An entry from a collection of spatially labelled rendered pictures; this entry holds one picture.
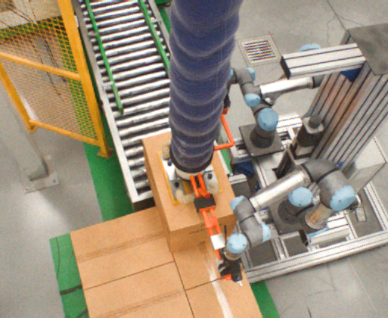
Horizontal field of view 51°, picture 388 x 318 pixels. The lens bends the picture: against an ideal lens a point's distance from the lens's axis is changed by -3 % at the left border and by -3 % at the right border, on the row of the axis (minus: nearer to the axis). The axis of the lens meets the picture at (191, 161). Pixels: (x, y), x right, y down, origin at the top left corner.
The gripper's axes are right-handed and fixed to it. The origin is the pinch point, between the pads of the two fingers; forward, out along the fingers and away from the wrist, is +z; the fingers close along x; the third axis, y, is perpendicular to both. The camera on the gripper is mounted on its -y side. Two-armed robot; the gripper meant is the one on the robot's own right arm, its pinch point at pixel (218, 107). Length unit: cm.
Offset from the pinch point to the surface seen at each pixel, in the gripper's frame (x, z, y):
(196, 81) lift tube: -29, -81, 38
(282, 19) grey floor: 145, 124, -170
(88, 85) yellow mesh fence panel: -71, 24, -56
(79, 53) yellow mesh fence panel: -70, -7, -57
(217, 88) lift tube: -21, -77, 40
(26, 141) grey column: -125, 61, -49
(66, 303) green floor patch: -127, 118, 60
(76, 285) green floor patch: -117, 118, 48
